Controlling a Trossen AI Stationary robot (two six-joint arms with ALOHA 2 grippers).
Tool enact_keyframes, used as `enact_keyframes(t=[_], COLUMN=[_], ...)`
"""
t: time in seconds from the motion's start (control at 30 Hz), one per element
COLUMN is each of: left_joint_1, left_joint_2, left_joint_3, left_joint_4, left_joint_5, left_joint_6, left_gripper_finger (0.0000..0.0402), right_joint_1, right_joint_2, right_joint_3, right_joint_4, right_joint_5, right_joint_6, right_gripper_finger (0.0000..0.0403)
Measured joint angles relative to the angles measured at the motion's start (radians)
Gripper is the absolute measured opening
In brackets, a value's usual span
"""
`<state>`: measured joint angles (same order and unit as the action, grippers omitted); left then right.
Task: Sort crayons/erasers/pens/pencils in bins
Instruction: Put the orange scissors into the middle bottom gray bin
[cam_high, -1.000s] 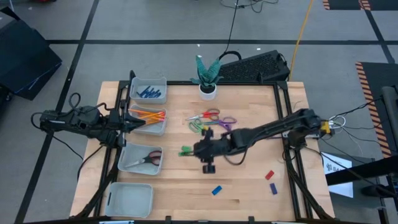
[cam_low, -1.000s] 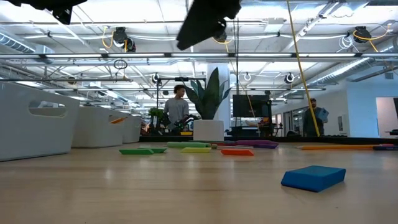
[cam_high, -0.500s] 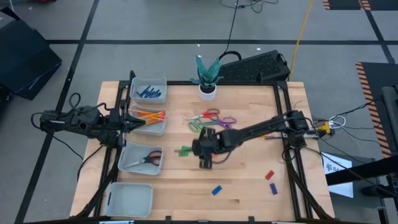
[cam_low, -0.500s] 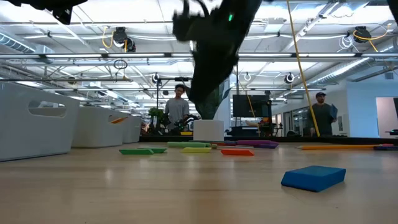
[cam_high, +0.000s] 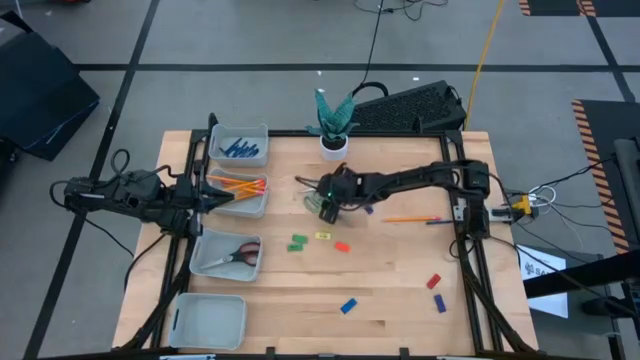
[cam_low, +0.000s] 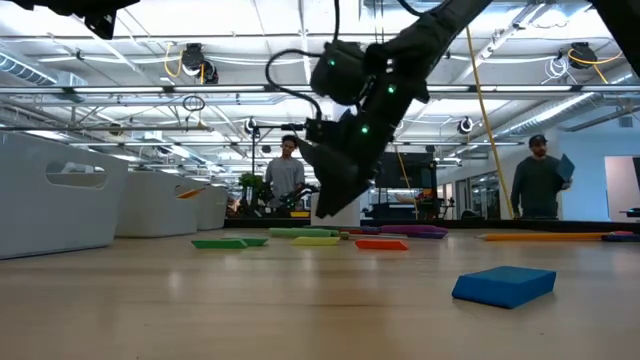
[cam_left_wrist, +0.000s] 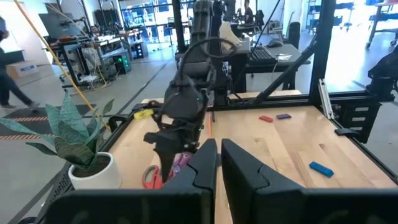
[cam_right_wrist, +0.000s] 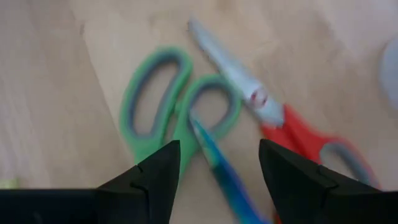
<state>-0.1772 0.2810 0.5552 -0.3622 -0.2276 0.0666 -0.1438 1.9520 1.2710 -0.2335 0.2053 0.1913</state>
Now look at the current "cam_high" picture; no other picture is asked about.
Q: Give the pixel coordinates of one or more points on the dark blue pen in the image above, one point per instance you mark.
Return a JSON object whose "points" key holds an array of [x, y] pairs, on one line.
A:
{"points": [[440, 222]]}

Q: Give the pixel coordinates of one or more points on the black metal beam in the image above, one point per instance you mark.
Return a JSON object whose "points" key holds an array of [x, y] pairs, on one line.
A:
{"points": [[590, 272]]}

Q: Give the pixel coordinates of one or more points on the light blue eraser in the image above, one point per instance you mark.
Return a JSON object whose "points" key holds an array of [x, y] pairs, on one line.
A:
{"points": [[348, 305]]}

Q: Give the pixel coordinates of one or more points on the yellow connector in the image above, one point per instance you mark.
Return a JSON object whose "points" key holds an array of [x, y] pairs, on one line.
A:
{"points": [[523, 205]]}

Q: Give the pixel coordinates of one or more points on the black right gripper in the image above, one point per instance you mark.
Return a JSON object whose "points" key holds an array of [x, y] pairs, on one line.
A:
{"points": [[342, 187]]}

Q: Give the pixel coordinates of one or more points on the green plant in white pot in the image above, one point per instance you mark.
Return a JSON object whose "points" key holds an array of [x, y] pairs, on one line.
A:
{"points": [[332, 122]]}

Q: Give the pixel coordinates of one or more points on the blue marker pen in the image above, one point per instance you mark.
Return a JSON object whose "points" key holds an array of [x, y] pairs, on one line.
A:
{"points": [[243, 150]]}

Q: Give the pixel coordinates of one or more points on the red eraser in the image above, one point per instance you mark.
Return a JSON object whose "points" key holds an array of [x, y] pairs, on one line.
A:
{"points": [[433, 281]]}

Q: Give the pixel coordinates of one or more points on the grey plastic bin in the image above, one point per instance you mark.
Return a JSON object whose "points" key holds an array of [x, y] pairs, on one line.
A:
{"points": [[215, 242], [252, 131], [207, 322], [240, 210]]}

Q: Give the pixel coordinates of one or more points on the blue crayon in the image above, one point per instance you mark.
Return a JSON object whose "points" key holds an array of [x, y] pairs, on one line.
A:
{"points": [[236, 149], [254, 151], [232, 145], [249, 151]]}

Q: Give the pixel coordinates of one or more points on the black floor block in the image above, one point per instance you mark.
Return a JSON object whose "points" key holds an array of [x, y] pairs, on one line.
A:
{"points": [[40, 100]]}

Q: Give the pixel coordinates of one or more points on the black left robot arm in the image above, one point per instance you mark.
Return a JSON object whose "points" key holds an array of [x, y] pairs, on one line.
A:
{"points": [[145, 200]]}

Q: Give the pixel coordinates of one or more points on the black and red scissors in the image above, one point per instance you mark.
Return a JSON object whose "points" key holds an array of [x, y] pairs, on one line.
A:
{"points": [[231, 259]]}

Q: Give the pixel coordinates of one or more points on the black metal table frame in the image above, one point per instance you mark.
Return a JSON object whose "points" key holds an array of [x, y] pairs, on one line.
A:
{"points": [[390, 133]]}

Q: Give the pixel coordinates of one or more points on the dark blue eraser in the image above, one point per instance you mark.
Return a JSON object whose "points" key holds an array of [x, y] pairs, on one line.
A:
{"points": [[369, 210], [439, 303]]}

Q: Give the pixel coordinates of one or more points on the dark grey post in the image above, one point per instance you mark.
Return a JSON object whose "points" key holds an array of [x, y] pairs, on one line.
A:
{"points": [[630, 190]]}

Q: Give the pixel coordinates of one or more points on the black hazard striped floor mat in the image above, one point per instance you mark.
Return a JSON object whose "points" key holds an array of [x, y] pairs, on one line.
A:
{"points": [[555, 7], [605, 130]]}

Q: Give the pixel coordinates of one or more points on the green eraser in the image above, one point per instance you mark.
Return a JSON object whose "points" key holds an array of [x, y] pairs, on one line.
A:
{"points": [[294, 247], [300, 239]]}

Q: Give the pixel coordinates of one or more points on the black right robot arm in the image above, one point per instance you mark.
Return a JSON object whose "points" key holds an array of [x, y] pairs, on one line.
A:
{"points": [[415, 177]]}

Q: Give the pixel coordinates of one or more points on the white paper sign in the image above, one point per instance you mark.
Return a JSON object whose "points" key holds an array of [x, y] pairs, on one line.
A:
{"points": [[542, 305]]}

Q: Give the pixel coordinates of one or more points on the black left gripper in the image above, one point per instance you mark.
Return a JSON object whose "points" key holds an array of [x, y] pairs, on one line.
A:
{"points": [[192, 200]]}

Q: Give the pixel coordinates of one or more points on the yellow eraser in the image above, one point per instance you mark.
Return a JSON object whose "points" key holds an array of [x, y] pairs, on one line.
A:
{"points": [[323, 235]]}

